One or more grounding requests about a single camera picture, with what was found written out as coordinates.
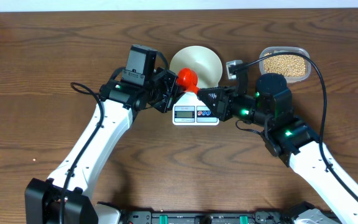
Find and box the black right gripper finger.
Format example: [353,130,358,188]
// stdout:
[197,86,235,96]
[199,93,226,117]

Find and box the red measuring scoop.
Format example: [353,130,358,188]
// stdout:
[177,68,199,94]

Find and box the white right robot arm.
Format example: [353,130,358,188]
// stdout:
[196,73,358,223]

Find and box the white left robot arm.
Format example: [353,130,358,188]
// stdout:
[24,45,180,223]

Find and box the cream ceramic bowl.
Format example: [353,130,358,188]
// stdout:
[169,45,223,88]

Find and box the white digital kitchen scale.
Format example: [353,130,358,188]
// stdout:
[172,92,219,126]

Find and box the clear plastic soybean container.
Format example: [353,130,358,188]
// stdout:
[259,46,311,83]

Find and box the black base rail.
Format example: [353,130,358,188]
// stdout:
[118,210,291,224]

